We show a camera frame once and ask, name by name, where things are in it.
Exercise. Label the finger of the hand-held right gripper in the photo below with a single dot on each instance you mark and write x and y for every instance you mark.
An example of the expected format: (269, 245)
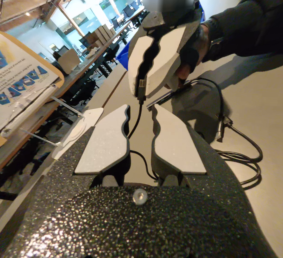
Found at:
(134, 63)
(168, 61)

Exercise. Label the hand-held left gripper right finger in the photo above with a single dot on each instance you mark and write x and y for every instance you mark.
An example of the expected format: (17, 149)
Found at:
(174, 145)

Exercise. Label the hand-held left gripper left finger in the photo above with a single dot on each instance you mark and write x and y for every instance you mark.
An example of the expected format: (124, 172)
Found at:
(104, 145)

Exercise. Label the grey usb hub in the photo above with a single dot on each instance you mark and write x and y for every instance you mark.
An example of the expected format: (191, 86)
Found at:
(163, 98)

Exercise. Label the person's right forearm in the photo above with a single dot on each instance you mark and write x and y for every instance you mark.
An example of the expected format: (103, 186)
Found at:
(243, 30)

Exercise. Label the person's right hand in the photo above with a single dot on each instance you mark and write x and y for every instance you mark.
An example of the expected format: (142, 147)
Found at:
(194, 56)

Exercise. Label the white flat pad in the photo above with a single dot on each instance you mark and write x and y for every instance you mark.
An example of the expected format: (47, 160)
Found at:
(88, 118)

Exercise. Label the long office desk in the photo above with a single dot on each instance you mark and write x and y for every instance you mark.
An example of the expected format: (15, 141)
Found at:
(92, 59)

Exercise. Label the black office chair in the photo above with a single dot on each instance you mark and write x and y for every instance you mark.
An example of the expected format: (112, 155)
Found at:
(116, 22)
(127, 11)

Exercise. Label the black computer monitor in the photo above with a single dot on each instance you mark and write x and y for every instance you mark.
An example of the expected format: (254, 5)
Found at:
(85, 40)

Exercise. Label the large brown cardboard box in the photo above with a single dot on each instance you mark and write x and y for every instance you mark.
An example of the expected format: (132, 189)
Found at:
(69, 61)

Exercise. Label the printed sign on wooden board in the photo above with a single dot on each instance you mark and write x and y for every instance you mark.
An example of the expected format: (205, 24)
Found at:
(24, 78)

